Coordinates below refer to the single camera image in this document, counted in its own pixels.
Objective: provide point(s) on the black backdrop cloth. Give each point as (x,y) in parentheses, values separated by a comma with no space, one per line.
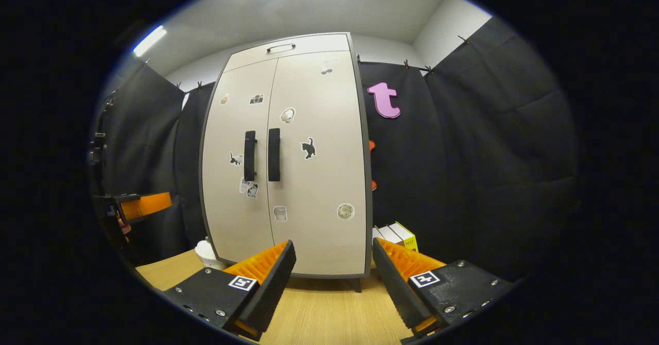
(489,154)

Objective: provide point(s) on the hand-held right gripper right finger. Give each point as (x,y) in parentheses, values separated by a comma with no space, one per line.
(394,288)

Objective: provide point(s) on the white round pot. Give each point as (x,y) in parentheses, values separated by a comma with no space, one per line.
(207,255)

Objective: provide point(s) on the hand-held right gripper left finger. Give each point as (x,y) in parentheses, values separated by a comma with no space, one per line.
(270,288)

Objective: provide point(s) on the yellow book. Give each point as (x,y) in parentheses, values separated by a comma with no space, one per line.
(406,237)

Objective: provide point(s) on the brown book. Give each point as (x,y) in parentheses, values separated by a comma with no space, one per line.
(392,234)

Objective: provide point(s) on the white shoe cabinet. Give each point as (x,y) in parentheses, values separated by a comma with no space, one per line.
(309,46)

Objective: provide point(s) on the ceiling light panel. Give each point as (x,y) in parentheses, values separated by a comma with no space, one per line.
(150,40)

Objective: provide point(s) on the white cabinet door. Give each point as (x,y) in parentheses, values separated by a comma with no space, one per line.
(329,180)
(231,128)

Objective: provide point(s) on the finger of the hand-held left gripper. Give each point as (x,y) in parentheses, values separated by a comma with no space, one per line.
(149,205)

